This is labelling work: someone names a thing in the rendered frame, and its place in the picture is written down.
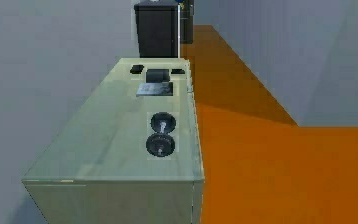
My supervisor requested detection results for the small black dumbbell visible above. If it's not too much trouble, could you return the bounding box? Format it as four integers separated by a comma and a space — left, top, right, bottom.
145, 111, 177, 158

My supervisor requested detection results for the grey open laptop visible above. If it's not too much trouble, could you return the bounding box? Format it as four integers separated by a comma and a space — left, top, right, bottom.
135, 68, 174, 98

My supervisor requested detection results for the pale green sideboard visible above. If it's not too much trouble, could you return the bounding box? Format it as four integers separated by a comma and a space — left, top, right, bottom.
21, 57, 206, 224

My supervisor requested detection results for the black cabinet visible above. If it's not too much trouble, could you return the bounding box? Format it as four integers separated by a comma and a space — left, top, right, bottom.
133, 0, 181, 59

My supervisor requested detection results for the dark narrow cabinet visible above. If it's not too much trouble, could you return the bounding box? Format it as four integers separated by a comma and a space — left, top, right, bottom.
179, 0, 195, 45

